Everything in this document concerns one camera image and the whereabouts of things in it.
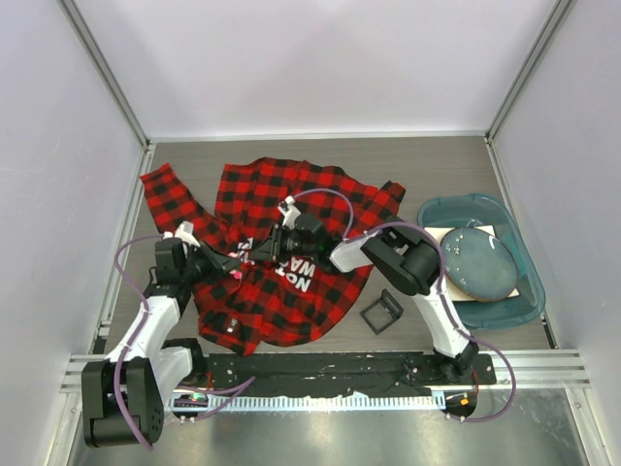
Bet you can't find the small black square frame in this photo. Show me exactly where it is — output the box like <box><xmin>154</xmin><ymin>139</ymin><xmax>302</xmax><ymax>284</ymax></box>
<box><xmin>359</xmin><ymin>288</ymin><xmax>404</xmax><ymax>336</ymax></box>

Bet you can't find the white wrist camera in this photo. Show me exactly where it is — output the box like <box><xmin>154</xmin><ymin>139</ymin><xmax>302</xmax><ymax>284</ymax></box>
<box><xmin>162</xmin><ymin>221</ymin><xmax>200</xmax><ymax>248</ymax></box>
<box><xmin>278</xmin><ymin>195</ymin><xmax>301</xmax><ymax>230</ymax></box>

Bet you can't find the red black plaid shirt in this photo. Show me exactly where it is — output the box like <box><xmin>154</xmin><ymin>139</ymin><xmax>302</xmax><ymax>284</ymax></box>
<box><xmin>141</xmin><ymin>157</ymin><xmax>406</xmax><ymax>356</ymax></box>

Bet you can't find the aluminium front rail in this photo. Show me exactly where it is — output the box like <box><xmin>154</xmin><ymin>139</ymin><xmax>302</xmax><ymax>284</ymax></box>
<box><xmin>60</xmin><ymin>349</ymin><xmax>594</xmax><ymax>395</ymax></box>

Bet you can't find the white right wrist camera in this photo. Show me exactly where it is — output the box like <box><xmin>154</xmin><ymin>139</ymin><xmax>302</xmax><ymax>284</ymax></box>
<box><xmin>278</xmin><ymin>195</ymin><xmax>301</xmax><ymax>230</ymax></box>

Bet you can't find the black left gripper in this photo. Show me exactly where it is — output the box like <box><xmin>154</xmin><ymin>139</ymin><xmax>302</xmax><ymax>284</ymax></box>
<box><xmin>180</xmin><ymin>240</ymin><xmax>241</xmax><ymax>286</ymax></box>

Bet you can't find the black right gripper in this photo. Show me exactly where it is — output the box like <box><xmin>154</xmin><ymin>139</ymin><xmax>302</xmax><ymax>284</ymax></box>
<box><xmin>250</xmin><ymin>222</ymin><xmax>317</xmax><ymax>263</ymax></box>

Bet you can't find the teal plastic bin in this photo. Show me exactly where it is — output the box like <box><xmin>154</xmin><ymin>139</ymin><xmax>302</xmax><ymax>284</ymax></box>
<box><xmin>417</xmin><ymin>193</ymin><xmax>545</xmax><ymax>330</ymax></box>

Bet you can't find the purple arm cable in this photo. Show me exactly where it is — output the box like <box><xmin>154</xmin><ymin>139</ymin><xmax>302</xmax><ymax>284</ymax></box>
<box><xmin>290</xmin><ymin>188</ymin><xmax>516</xmax><ymax>422</ymax></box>
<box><xmin>112</xmin><ymin>233</ymin><xmax>256</xmax><ymax>451</ymax></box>

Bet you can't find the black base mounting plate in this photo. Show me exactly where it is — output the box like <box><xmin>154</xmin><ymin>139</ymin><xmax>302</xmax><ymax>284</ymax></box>
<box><xmin>177</xmin><ymin>351</ymin><xmax>497</xmax><ymax>398</ymax></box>

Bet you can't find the blue round ceramic plate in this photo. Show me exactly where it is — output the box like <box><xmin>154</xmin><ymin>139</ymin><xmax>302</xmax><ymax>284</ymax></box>
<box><xmin>439</xmin><ymin>226</ymin><xmax>519</xmax><ymax>303</ymax></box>

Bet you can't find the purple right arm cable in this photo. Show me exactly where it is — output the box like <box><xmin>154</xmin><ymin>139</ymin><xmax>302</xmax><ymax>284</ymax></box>
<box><xmin>290</xmin><ymin>188</ymin><xmax>516</xmax><ymax>422</ymax></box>

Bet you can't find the pink white flower brooch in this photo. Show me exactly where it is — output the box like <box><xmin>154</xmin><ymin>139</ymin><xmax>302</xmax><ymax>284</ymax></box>
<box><xmin>230</xmin><ymin>267</ymin><xmax>244</xmax><ymax>281</ymax></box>

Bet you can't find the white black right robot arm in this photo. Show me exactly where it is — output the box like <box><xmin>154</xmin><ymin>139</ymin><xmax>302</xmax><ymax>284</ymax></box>
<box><xmin>248</xmin><ymin>214</ymin><xmax>479</xmax><ymax>383</ymax></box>

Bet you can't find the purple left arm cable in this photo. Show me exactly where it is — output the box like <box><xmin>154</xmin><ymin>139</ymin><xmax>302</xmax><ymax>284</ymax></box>
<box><xmin>112</xmin><ymin>233</ymin><xmax>256</xmax><ymax>451</ymax></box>

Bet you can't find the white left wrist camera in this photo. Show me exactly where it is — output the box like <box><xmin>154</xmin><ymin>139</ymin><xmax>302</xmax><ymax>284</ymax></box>
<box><xmin>162</xmin><ymin>221</ymin><xmax>200</xmax><ymax>248</ymax></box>

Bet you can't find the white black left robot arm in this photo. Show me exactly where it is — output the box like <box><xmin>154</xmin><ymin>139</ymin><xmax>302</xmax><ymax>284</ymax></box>
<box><xmin>81</xmin><ymin>237</ymin><xmax>241</xmax><ymax>449</ymax></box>

